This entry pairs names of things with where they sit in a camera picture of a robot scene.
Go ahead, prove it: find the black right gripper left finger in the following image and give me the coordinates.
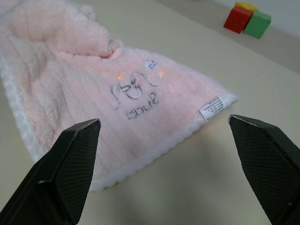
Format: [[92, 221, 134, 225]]
[[0, 118, 102, 225]]

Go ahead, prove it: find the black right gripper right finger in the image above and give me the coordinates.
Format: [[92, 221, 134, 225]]
[[228, 114, 300, 225]]

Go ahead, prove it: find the pink fluffy towel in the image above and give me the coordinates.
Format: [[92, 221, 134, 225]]
[[0, 0, 239, 192]]

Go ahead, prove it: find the green cube block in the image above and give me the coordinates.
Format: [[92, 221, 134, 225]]
[[243, 10, 272, 39]]

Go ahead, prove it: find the red cube block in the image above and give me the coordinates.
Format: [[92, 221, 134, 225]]
[[223, 6, 253, 34]]

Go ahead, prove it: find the yellow cube block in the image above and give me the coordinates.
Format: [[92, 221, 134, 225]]
[[235, 1, 259, 13]]

